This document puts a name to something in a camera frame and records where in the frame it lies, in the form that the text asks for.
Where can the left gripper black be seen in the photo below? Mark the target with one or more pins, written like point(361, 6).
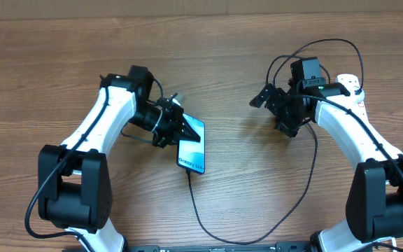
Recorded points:
point(174, 129)

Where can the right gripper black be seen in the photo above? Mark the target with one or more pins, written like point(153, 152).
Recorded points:
point(290, 127)

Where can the blue Galaxy smartphone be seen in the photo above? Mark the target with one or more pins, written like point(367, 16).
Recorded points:
point(191, 154)

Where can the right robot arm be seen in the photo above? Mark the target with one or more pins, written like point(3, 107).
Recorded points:
point(374, 208)

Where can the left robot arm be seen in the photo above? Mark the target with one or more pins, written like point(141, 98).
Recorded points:
point(74, 186)

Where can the white charger plug adapter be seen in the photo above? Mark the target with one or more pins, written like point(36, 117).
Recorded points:
point(357, 95)

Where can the white power strip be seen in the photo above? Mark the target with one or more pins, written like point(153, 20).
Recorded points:
point(352, 84)

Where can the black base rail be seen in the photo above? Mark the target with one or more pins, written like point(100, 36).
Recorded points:
point(280, 246)

